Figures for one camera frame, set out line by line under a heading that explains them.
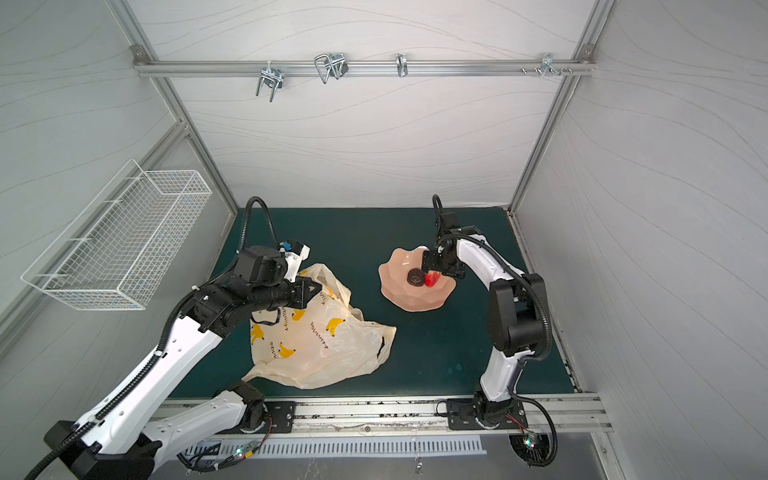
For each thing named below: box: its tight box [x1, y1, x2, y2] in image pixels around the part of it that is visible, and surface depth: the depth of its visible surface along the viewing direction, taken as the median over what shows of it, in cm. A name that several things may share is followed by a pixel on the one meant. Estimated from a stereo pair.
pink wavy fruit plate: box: [378, 246, 457, 312], surface depth 100 cm
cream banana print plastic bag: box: [242, 263, 397, 390], surface depth 75 cm
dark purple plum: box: [407, 268, 425, 287], surface depth 97 cm
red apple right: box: [424, 270, 440, 288], surface depth 97 cm
